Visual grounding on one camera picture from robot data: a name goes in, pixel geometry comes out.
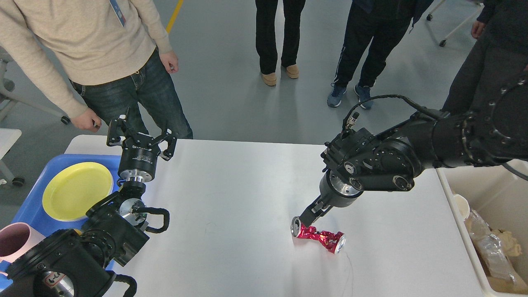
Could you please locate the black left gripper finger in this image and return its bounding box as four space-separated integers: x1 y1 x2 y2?
147 127 177 161
107 108 139 147

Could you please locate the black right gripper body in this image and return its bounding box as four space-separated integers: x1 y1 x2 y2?
318 170 363 208

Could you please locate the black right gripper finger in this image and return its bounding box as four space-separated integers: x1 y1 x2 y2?
299 196 334 227

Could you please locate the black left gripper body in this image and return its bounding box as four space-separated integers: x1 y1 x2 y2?
118 140 160 183

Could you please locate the crushed red soda can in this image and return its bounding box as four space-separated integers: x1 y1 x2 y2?
290 216 346 254

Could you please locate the yellow plastic plate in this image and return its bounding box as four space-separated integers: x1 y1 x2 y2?
42 162 113 222

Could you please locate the white paper cup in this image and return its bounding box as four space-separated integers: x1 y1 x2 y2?
453 194 471 221

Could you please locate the silver foil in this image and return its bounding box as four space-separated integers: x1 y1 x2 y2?
464 210 517 270

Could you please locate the brown paper ball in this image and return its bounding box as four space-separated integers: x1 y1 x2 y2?
492 229 523 257

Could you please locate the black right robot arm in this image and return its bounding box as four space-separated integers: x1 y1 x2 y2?
299 71 528 227

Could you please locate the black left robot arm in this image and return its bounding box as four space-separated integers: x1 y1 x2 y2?
1 113 177 297

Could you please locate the person in beige sweater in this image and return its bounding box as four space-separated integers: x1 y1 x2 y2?
0 0 193 139

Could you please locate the white side table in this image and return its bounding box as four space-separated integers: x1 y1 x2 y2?
0 128 25 187

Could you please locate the blue plastic tray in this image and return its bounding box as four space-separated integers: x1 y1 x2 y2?
0 154 124 289

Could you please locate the blue id badge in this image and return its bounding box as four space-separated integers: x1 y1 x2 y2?
109 0 126 27

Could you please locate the pink ribbed mug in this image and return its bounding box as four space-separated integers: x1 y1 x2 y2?
0 222 45 263

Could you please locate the person with tan shoes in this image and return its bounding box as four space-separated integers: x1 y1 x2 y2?
255 0 307 87

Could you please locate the white plastic bin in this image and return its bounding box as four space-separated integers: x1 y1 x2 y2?
437 166 528 297

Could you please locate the person in striped track pants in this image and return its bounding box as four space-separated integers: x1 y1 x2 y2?
327 0 432 109

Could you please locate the white office chair right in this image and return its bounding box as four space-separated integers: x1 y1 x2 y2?
425 0 483 48

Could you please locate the brown paper in bin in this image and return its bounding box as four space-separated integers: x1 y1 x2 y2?
483 263 528 295

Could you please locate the person in dark grey clothes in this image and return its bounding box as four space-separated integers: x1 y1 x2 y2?
442 0 528 115

